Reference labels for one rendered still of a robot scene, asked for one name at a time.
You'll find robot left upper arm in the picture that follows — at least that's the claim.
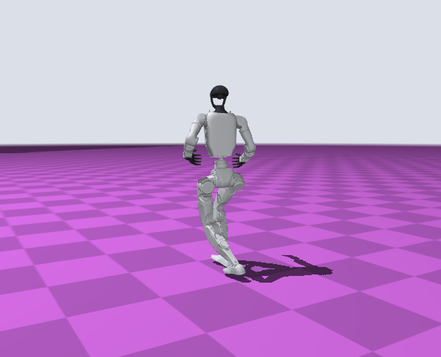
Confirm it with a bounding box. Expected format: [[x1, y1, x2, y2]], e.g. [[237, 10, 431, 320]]
[[186, 113, 207, 147]]

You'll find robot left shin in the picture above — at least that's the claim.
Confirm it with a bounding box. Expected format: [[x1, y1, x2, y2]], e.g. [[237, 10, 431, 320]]
[[205, 225, 239, 267]]

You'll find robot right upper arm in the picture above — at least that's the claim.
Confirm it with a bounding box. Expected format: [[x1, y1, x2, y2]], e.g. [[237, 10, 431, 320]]
[[236, 115, 256, 153]]

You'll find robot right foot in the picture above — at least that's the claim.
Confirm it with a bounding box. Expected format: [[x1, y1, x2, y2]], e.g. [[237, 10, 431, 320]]
[[211, 254, 230, 267]]

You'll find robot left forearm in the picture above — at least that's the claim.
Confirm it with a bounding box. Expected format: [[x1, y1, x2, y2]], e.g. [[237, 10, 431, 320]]
[[183, 134, 195, 159]]

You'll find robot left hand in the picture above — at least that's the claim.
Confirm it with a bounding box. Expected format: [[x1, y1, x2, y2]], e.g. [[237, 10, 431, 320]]
[[185, 149, 202, 165]]

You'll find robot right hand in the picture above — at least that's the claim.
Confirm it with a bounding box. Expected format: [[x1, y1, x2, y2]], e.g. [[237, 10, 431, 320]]
[[232, 153, 246, 168]]

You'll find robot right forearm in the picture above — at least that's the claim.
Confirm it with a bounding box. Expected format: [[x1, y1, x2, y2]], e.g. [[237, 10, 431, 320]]
[[239, 145, 256, 162]]

